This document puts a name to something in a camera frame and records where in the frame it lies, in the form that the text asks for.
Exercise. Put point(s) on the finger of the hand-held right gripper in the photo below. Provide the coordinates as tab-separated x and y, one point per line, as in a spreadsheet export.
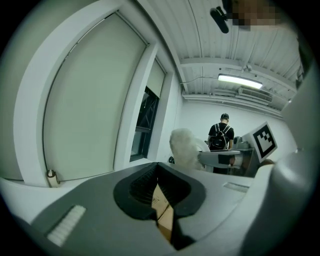
210	158

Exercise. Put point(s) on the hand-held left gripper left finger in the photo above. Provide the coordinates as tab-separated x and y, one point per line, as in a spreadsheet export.
95	215

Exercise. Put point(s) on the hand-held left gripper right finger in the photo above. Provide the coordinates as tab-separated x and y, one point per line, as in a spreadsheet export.
215	202

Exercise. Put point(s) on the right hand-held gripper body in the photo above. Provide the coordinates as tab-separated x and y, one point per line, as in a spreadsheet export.
265	141

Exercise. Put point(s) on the white fluffy cleaning tool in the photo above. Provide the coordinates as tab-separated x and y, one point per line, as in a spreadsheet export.
183	147

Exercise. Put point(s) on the grey appliance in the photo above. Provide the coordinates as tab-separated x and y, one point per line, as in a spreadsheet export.
239	143

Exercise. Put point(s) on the white ceiling air conditioner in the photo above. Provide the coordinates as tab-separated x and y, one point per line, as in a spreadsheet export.
255	93

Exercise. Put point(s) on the brown cardboard box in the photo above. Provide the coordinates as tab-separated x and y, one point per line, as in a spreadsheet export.
162	210

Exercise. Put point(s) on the person's white shirt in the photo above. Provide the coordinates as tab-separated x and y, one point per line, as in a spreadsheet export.
287	190

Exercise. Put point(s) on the long ceiling light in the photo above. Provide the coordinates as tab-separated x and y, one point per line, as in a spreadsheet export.
240	81

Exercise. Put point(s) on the dark glass window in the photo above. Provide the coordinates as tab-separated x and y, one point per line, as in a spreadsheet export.
146	120

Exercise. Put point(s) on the small white roller blind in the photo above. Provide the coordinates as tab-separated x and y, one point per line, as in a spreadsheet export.
156	77

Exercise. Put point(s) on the large white roller blind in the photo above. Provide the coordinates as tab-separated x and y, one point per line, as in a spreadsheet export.
87	100

